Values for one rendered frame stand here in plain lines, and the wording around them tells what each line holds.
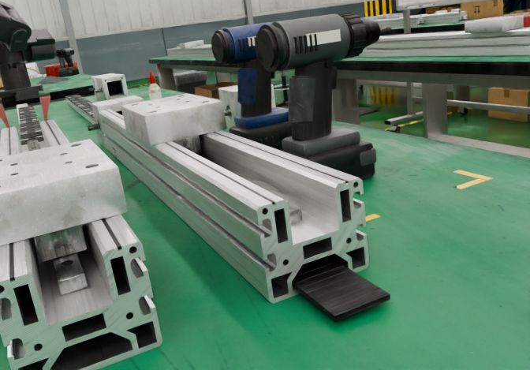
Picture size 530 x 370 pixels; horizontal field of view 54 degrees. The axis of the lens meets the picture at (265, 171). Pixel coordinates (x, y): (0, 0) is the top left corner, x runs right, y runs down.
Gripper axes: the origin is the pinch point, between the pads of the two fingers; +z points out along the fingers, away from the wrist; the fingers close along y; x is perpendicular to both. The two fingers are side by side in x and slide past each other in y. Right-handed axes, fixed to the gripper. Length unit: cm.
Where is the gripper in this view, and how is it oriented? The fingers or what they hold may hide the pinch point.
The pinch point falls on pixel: (27, 127)
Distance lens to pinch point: 133.8
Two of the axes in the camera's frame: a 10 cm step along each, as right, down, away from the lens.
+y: 8.9, -2.4, 4.0
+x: -4.4, -1.9, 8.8
